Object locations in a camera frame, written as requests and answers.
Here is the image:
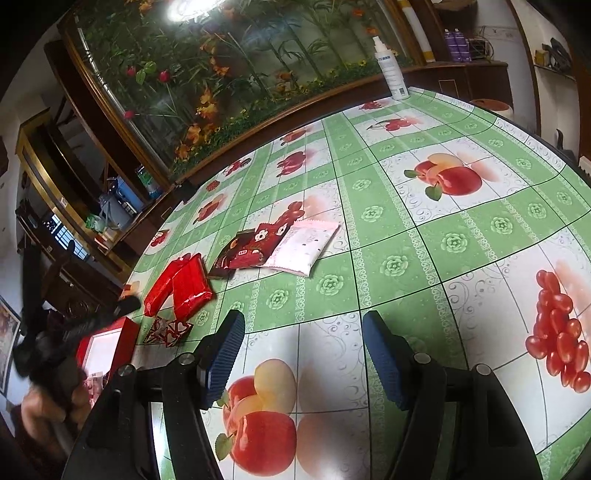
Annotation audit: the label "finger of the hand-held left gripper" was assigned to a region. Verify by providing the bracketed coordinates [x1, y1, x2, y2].
[65, 295, 141, 342]

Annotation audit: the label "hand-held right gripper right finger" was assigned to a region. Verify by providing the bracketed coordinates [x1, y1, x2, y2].
[361, 310, 546, 480]

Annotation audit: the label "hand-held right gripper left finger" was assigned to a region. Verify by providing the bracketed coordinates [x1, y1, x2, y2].
[65, 309, 246, 480]

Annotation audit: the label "red gift box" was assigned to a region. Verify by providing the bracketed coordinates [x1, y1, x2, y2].
[74, 316, 139, 398]

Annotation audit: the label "red foil snack packet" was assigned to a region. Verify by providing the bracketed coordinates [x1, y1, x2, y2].
[173, 253, 215, 320]
[143, 258, 192, 318]

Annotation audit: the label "heart print snack packet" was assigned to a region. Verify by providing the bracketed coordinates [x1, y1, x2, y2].
[142, 315, 195, 347]

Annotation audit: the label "dark brown snack packet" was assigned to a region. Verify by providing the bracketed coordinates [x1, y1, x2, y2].
[206, 230, 252, 279]

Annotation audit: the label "red snack packet white print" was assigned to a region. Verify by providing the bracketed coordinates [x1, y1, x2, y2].
[228, 222, 296, 270]

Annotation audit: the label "pale pink white snack packet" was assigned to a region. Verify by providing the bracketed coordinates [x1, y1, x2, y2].
[263, 219, 341, 278]

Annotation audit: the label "person's left hand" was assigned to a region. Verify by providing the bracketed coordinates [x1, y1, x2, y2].
[21, 383, 90, 462]

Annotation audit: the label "blue thermos jug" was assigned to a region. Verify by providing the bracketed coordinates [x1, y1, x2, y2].
[113, 175, 144, 213]

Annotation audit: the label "green plastic bottle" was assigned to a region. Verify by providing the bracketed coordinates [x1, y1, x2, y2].
[136, 166, 162, 199]

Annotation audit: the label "glass panel with artificial flowers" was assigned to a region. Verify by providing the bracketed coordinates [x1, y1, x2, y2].
[60, 0, 426, 178]

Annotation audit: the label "white bucket red lid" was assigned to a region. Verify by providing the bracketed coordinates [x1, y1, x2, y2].
[470, 97, 515, 123]

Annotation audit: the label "dark wooden chair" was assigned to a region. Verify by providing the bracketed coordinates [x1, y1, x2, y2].
[554, 128, 580, 162]

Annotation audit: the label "white spray bottle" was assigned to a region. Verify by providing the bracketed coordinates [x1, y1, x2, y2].
[372, 36, 411, 101]

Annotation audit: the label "brown wooden cabinet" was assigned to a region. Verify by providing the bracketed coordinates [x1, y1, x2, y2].
[406, 60, 513, 109]

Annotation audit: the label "white roll yellow bands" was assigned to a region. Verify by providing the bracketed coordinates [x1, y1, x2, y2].
[399, 0, 435, 65]

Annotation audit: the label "dark bundled object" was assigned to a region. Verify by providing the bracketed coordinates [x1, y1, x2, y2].
[542, 39, 573, 70]

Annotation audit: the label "framed wall picture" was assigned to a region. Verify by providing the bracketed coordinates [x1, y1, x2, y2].
[0, 295, 21, 398]

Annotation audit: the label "tangled black cables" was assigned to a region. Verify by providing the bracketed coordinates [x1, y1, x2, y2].
[466, 34, 495, 61]

